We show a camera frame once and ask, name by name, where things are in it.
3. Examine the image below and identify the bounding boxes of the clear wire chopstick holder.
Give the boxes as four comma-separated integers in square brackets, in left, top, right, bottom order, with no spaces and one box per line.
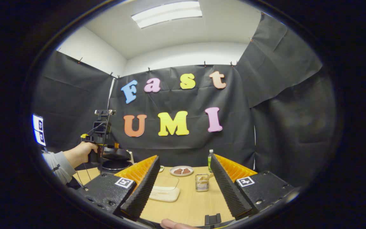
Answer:
[195,173,210,192]

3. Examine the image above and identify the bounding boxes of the white round plate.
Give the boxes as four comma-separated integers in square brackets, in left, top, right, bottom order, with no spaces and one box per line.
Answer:
[170,166,194,177]

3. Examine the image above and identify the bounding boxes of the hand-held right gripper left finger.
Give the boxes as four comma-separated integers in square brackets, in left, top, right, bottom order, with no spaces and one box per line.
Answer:
[77,155,161,222]

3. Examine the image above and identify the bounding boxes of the ceiling light panel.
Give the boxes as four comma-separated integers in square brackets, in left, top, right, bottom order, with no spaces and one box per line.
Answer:
[131,1,203,29]

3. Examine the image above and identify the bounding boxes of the dark grey rice cooker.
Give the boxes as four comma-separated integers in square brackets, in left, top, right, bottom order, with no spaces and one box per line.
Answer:
[98,145,133,174]

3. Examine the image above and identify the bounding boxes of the black backdrop cloth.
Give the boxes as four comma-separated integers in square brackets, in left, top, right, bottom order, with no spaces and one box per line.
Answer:
[32,13,337,188]

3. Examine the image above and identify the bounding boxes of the clear plastic tray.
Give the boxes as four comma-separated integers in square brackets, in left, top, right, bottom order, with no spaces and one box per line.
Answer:
[149,175,181,203]

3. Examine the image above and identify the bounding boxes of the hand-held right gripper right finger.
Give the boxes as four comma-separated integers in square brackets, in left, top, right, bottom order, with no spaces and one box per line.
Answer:
[210,154,296,220]

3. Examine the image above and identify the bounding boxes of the white wall sign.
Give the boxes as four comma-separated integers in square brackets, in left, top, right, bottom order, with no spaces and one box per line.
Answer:
[32,114,47,147]

